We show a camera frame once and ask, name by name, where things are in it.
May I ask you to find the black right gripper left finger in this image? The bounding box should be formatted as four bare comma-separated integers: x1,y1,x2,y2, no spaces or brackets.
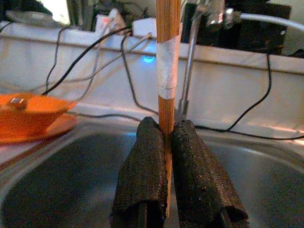
109,116,169,228

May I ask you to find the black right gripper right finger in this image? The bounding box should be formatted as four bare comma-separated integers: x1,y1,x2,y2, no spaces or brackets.
171,119,250,228

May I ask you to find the taped bamboo chopstick bundle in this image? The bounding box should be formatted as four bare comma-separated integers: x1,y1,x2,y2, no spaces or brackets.
156,0,182,218

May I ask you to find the stainless steel kitchen sink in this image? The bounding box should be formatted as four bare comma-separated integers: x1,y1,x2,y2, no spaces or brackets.
0,116,304,228

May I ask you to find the orange plastic plate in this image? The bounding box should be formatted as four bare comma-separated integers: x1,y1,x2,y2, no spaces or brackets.
0,114,78,145

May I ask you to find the chrome sink faucet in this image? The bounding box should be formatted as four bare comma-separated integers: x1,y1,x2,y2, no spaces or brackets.
174,0,304,114

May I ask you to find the orange plastic bowl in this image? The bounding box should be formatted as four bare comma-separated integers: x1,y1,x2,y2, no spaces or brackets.
0,93,79,135

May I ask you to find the white plug adapter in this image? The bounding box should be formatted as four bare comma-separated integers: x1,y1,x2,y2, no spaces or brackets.
95,8,127,36

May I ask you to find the black box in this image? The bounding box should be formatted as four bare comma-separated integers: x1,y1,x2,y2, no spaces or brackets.
185,0,292,56

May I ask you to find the thin black cable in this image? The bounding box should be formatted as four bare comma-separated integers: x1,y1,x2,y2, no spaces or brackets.
196,53,273,133
43,25,133,95
120,33,160,115

